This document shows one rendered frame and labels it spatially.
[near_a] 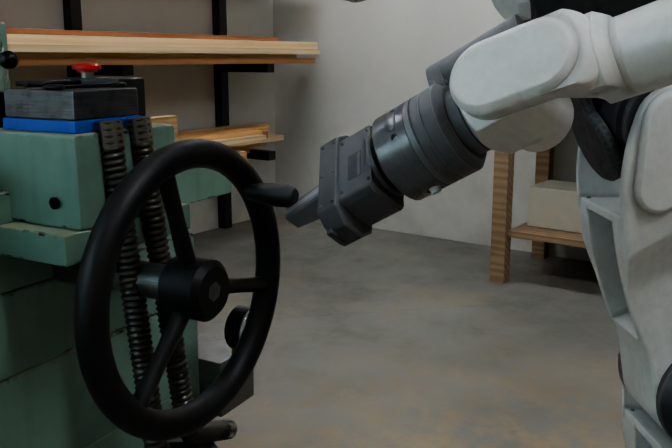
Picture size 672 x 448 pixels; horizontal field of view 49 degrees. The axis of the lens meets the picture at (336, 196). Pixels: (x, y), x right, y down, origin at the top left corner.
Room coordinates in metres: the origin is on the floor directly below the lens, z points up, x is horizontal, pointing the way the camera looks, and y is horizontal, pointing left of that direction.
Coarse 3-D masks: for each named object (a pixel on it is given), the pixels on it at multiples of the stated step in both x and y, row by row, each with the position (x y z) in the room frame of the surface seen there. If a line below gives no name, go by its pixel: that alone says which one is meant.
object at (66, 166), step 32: (0, 128) 0.75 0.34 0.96; (160, 128) 0.78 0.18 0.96; (0, 160) 0.72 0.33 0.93; (32, 160) 0.70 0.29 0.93; (64, 160) 0.68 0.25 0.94; (96, 160) 0.70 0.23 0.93; (128, 160) 0.73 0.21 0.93; (32, 192) 0.70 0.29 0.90; (64, 192) 0.68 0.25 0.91; (96, 192) 0.69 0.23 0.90; (64, 224) 0.68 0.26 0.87
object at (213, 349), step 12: (204, 336) 1.05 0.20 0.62; (204, 348) 1.01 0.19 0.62; (216, 348) 1.01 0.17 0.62; (228, 348) 1.01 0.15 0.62; (204, 360) 0.97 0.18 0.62; (216, 360) 0.96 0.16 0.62; (228, 360) 0.97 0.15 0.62; (204, 372) 0.97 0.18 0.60; (216, 372) 0.96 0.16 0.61; (252, 372) 1.02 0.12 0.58; (204, 384) 0.97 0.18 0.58; (252, 384) 1.02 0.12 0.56; (240, 396) 0.99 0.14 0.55; (228, 408) 0.97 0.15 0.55
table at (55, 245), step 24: (0, 192) 0.72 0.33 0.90; (192, 192) 0.97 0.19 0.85; (216, 192) 1.01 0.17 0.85; (0, 216) 0.71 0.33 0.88; (0, 240) 0.70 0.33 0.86; (24, 240) 0.68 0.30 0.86; (48, 240) 0.67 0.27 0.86; (72, 240) 0.67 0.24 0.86; (144, 240) 0.75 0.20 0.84; (72, 264) 0.66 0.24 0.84
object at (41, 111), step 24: (24, 96) 0.72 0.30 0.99; (48, 96) 0.71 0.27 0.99; (72, 96) 0.69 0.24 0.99; (96, 96) 0.72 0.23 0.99; (120, 96) 0.74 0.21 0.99; (144, 96) 0.82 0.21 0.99; (24, 120) 0.72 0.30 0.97; (48, 120) 0.70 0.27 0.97; (72, 120) 0.69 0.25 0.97; (96, 120) 0.71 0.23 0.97
